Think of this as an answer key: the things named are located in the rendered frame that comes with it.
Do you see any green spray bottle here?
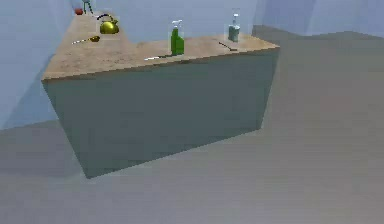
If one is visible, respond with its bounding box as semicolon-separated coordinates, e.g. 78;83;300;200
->
170;19;186;57

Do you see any golden spoon white handle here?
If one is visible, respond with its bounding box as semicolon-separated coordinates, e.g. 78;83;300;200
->
71;35;101;46

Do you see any dark thin utensil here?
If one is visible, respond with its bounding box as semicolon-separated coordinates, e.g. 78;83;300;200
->
218;41;239;53

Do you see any green-striped glass object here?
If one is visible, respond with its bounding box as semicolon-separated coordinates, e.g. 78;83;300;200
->
81;0;95;15

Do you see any white-handled knife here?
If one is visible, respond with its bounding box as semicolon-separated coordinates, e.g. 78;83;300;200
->
143;54;175;62

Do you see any golden kettle black handle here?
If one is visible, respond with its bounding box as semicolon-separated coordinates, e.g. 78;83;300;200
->
96;13;120;35

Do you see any grey-green soap bottle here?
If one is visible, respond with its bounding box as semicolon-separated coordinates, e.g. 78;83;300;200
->
227;12;242;43

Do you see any grey kitchen counter wooden top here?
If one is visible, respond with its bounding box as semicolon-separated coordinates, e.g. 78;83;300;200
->
41;12;281;180

